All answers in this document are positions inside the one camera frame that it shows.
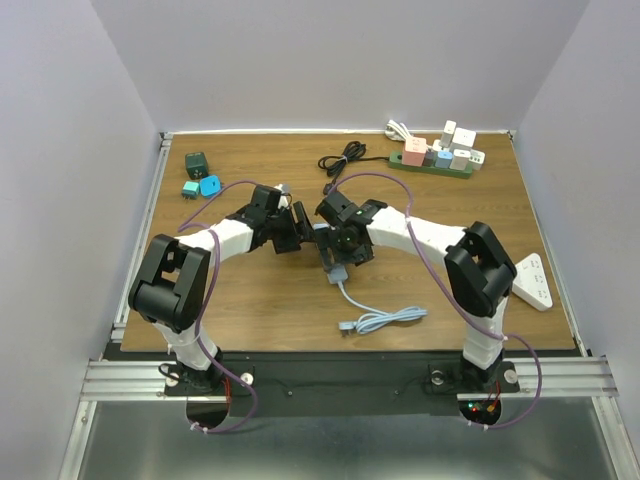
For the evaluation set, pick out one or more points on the aluminium front rail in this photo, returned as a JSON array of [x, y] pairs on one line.
[[518, 378]]

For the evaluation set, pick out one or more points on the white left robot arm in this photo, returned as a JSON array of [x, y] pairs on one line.
[[169, 288]]

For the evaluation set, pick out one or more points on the dark green power strip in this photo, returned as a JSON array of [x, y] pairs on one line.
[[395, 163]]

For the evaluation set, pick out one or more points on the white triangular power strip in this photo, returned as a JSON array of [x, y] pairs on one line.
[[530, 283]]

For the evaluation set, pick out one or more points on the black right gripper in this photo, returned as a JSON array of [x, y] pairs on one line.
[[327, 238]]

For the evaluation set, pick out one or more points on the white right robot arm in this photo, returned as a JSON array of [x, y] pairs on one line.
[[468, 263]]

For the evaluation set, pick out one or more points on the teal usb charger plug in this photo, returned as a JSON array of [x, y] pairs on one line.
[[190, 190]]

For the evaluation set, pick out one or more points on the aluminium rail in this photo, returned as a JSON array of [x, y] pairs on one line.
[[121, 316], [518, 378]]

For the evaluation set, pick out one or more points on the light blue power strip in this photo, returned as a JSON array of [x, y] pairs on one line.
[[372, 319]]

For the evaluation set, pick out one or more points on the blue square adapter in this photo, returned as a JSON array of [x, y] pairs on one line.
[[210, 186]]

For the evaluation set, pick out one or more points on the white square adapter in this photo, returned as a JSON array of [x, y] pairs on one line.
[[460, 159]]

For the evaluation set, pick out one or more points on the pink cube adapter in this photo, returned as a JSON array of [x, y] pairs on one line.
[[414, 151]]

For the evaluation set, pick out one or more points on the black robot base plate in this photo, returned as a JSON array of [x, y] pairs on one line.
[[241, 400]]

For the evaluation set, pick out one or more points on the dark grey small adapter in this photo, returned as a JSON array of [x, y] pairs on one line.
[[429, 157]]

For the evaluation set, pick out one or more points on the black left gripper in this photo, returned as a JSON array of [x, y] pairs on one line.
[[299, 232]]

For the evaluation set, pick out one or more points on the dark green charger plug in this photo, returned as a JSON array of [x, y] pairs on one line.
[[196, 165]]

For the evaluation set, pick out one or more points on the light blue small adapter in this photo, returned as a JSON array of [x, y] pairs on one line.
[[443, 159]]

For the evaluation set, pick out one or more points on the aluminium left side rail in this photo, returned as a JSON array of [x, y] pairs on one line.
[[121, 316]]

